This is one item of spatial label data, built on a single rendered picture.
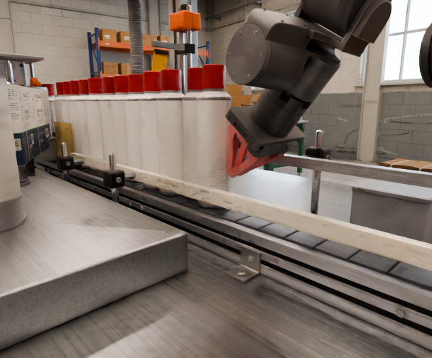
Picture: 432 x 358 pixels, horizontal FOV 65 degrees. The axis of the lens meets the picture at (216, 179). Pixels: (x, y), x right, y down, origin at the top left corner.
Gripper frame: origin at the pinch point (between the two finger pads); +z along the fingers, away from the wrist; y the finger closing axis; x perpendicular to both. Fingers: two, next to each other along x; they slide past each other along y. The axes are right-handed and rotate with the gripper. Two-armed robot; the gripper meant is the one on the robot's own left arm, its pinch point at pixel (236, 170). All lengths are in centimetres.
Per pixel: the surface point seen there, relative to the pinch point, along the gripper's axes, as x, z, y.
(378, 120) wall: -130, 140, -563
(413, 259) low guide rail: 21.9, -13.2, 5.1
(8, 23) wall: -688, 357, -174
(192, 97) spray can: -12.2, -3.3, 1.6
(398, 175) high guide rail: 15.1, -14.7, -2.9
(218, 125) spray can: -5.2, -4.1, 2.2
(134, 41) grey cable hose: -45.7, 7.3, -9.1
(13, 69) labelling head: -62, 28, 10
